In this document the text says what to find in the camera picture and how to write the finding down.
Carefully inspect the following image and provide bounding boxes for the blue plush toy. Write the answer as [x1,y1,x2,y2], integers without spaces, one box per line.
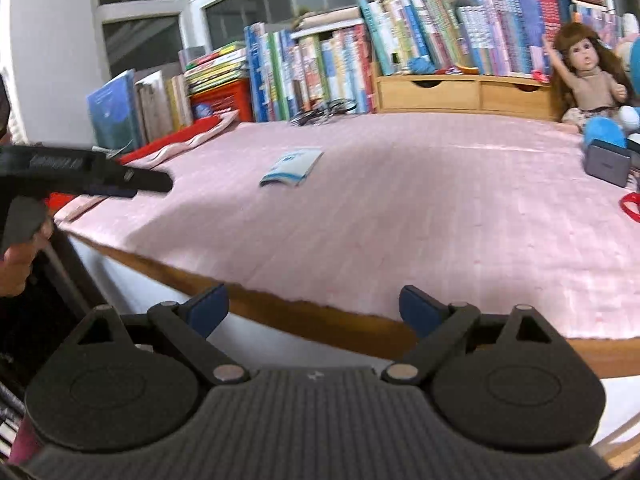
[582,37,640,161]

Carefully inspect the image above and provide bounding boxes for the stack of flat picture books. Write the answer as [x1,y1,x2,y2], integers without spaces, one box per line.
[184,42,249,96]

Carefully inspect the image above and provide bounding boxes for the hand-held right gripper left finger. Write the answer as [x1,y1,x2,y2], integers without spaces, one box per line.
[75,283,251,386]

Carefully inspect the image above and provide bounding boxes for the long-haired doll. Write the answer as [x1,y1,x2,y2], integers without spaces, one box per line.
[542,22,628,133]

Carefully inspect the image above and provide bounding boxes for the row of small upright books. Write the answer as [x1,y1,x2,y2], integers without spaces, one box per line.
[356,0,573,78]

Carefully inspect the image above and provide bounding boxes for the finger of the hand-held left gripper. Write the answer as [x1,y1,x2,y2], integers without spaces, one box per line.
[92,160,174,193]
[82,185,137,198]

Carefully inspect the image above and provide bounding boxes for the grey box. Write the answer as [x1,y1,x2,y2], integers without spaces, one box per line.
[585,139,632,188]

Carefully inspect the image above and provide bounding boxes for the red board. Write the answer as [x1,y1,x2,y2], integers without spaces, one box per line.
[120,116,223,166]

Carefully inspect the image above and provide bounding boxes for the person's left hand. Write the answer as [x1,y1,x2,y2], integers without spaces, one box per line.
[0,217,55,301]

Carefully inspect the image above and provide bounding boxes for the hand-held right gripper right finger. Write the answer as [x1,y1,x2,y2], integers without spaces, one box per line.
[381,285,558,386]

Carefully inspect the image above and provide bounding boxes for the black wire glasses bundle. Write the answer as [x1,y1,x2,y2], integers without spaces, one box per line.
[289,97,360,127]

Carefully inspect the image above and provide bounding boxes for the white framed window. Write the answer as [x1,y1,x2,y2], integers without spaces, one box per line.
[95,0,466,91]

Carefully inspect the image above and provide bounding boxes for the blue white packet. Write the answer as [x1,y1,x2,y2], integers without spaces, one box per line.
[259,148,325,187]

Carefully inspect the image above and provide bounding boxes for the red handled scissors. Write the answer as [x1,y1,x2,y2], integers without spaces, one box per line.
[618,191,640,222]

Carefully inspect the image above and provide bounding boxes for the row of tall upright books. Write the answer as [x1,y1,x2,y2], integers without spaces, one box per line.
[244,22,377,123]

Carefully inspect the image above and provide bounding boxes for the large blue book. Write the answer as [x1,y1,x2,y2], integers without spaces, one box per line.
[86,69,146,153]

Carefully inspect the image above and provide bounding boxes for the row of pale-spined books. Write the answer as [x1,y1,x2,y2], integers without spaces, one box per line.
[135,70,193,143]

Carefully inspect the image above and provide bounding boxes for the row of thin colourful books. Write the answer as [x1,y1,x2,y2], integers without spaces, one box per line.
[570,2,626,36]

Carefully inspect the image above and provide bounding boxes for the wooden drawer organizer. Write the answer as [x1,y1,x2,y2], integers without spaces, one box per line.
[372,62,558,121]

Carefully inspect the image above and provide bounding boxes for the red plastic crate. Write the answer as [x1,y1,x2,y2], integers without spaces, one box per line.
[190,79,253,123]

